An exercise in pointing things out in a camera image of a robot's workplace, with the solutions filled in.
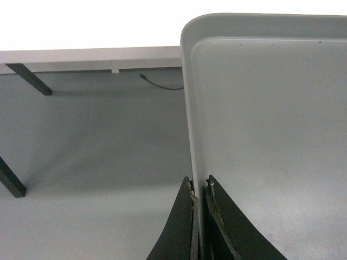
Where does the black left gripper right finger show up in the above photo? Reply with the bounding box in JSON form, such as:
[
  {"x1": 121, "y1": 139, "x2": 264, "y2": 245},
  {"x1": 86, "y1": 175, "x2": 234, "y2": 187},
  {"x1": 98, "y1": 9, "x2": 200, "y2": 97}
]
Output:
[{"x1": 205, "y1": 175, "x2": 286, "y2": 259}]

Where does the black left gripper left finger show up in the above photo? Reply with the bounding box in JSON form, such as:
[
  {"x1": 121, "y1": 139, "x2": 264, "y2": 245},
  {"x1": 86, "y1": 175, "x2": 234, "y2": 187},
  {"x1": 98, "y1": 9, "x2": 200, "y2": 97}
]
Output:
[{"x1": 147, "y1": 177, "x2": 199, "y2": 260}]

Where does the grey silver tray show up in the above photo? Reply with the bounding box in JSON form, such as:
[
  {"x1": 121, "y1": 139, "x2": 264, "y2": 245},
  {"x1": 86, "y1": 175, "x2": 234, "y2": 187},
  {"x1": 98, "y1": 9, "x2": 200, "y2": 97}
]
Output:
[{"x1": 181, "y1": 14, "x2": 346, "y2": 259}]

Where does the white checkout table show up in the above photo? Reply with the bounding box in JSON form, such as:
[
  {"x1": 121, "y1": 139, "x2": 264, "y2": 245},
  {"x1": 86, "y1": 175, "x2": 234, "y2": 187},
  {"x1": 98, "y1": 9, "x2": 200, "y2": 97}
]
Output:
[{"x1": 1, "y1": 46, "x2": 182, "y2": 75}]

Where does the black table leg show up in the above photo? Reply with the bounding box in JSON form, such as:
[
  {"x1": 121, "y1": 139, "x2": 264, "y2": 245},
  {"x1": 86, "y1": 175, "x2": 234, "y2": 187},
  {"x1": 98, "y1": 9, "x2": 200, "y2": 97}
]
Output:
[{"x1": 5, "y1": 63, "x2": 53, "y2": 96}]

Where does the black cable on floor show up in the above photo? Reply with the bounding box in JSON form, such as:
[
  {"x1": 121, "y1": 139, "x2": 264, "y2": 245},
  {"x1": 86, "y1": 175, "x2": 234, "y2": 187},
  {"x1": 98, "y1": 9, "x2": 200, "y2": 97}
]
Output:
[{"x1": 139, "y1": 73, "x2": 184, "y2": 91}]

